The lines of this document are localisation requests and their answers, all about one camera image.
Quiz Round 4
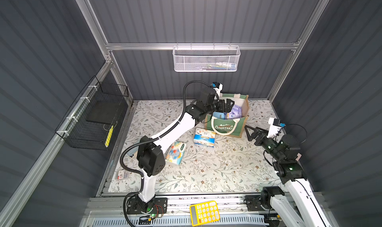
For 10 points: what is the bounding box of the blue cartoon tissue pack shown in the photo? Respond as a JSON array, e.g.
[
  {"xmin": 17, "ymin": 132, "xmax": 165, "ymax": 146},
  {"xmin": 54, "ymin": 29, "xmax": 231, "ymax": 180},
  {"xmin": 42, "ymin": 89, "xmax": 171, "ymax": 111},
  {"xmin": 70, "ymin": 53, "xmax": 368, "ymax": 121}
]
[{"xmin": 212, "ymin": 112, "xmax": 225, "ymax": 119}]

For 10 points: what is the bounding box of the purple tissue pack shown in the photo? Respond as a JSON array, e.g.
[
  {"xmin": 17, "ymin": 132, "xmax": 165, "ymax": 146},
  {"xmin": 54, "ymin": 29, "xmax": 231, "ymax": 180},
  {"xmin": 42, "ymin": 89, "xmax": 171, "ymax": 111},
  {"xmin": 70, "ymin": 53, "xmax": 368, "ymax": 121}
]
[{"xmin": 225, "ymin": 105, "xmax": 242, "ymax": 119}]

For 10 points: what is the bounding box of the green Christmas burlap tote bag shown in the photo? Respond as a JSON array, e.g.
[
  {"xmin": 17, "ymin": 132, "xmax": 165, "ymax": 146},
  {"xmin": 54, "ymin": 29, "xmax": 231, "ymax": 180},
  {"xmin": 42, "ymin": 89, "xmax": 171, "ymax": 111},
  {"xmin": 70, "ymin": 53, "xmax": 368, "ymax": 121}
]
[{"xmin": 205, "ymin": 94, "xmax": 250, "ymax": 138}]

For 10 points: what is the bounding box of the orange blue tissue pack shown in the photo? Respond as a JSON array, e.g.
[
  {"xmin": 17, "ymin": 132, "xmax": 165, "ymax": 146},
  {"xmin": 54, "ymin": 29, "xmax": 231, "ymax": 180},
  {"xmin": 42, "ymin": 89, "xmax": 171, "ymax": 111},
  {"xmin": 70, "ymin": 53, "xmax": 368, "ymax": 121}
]
[{"xmin": 194, "ymin": 128, "xmax": 216, "ymax": 147}]

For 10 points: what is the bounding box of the colourful white tissue pack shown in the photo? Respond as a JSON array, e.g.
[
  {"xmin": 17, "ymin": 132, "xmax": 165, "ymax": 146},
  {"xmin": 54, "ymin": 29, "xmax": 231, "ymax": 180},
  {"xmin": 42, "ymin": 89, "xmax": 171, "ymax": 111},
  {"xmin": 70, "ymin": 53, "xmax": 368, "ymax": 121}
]
[{"xmin": 165, "ymin": 141, "xmax": 187, "ymax": 166}]

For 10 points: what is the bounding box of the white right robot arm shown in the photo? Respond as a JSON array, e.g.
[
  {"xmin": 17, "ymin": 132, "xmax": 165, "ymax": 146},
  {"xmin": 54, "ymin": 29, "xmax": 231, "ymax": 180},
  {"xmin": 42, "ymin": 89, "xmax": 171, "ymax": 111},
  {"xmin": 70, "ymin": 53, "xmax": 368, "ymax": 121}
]
[{"xmin": 244, "ymin": 125, "xmax": 332, "ymax": 227}]

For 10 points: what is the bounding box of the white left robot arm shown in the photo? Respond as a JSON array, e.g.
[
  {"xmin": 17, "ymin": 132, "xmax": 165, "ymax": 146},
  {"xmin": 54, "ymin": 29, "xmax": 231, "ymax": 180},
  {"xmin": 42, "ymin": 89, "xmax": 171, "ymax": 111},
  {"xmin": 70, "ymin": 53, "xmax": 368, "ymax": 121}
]
[{"xmin": 137, "ymin": 87, "xmax": 235, "ymax": 204}]

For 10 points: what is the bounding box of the yellow calculator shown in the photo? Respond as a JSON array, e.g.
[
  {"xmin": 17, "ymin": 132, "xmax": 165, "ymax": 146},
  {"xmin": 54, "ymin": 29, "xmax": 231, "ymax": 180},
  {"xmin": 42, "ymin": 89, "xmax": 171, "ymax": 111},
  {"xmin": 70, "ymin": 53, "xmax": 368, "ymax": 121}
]
[{"xmin": 190, "ymin": 201, "xmax": 220, "ymax": 227}]

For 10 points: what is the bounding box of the light blue stapler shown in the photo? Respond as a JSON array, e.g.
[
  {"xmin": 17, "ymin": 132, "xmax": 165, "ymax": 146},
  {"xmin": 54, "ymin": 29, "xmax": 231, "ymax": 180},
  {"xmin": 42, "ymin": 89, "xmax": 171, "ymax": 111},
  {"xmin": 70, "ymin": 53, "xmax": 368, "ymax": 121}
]
[{"xmin": 128, "ymin": 149, "xmax": 138, "ymax": 158}]

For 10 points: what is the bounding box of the small clear staples box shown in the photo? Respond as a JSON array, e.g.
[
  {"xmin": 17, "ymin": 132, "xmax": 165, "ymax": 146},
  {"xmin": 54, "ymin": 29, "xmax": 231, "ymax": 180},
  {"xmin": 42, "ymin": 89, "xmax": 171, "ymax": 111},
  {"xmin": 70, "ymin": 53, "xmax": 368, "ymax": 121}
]
[{"xmin": 116, "ymin": 169, "xmax": 130, "ymax": 180}]

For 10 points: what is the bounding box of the yellow tag in basket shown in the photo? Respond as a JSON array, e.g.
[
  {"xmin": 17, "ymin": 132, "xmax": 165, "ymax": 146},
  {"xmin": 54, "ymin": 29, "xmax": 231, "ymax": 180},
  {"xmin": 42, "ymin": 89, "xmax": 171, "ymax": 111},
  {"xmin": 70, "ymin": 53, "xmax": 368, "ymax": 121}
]
[{"xmin": 104, "ymin": 125, "xmax": 114, "ymax": 147}]

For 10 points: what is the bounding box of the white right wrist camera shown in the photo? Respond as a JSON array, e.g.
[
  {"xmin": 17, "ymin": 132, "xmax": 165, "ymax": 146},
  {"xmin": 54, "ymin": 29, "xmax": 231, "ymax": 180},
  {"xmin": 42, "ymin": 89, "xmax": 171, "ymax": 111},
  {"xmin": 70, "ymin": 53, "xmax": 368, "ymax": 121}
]
[{"xmin": 267, "ymin": 117, "xmax": 286, "ymax": 138}]

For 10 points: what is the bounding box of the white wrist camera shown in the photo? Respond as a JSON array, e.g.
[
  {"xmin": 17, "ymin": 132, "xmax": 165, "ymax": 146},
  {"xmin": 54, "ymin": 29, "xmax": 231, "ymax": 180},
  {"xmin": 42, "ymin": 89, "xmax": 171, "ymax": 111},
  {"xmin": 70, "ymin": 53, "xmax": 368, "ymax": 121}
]
[
  {"xmin": 211, "ymin": 82, "xmax": 223, "ymax": 99},
  {"xmin": 267, "ymin": 117, "xmax": 286, "ymax": 138}
]

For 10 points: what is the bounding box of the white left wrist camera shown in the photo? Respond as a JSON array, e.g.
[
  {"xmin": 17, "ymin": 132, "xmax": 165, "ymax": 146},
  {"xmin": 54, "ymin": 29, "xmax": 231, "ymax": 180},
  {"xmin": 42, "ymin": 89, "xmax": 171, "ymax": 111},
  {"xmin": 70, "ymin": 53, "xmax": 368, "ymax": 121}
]
[{"xmin": 211, "ymin": 82, "xmax": 223, "ymax": 99}]

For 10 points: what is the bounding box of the black corrugated left cable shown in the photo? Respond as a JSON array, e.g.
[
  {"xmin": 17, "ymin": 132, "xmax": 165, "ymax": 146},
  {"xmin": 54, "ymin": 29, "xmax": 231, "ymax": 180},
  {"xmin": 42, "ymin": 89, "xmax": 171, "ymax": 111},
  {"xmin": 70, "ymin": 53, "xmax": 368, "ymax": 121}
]
[{"xmin": 119, "ymin": 80, "xmax": 210, "ymax": 227}]

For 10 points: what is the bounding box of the white wire wall basket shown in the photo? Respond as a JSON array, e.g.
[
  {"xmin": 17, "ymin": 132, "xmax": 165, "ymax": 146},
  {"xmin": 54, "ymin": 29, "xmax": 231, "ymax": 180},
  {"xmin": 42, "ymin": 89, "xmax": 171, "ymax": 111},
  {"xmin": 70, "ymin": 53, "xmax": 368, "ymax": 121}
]
[{"xmin": 172, "ymin": 45, "xmax": 241, "ymax": 72}]

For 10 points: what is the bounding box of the black wire wall basket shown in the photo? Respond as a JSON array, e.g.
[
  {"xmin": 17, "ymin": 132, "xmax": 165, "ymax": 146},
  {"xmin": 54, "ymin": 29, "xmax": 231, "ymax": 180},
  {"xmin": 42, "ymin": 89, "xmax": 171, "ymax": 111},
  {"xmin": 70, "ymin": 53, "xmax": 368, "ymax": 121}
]
[{"xmin": 56, "ymin": 77, "xmax": 130, "ymax": 150}]

